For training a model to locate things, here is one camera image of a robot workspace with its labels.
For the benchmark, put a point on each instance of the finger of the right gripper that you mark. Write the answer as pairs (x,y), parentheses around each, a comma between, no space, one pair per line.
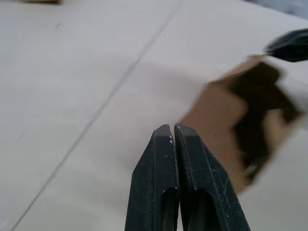
(291,45)

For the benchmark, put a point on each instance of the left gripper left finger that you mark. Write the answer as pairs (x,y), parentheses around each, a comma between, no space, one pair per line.
(154,183)

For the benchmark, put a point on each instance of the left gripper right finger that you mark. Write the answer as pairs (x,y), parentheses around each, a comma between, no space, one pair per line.
(207,192)

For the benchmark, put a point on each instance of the small brown cardboard box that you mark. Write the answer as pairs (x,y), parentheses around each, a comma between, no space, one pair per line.
(216,103)

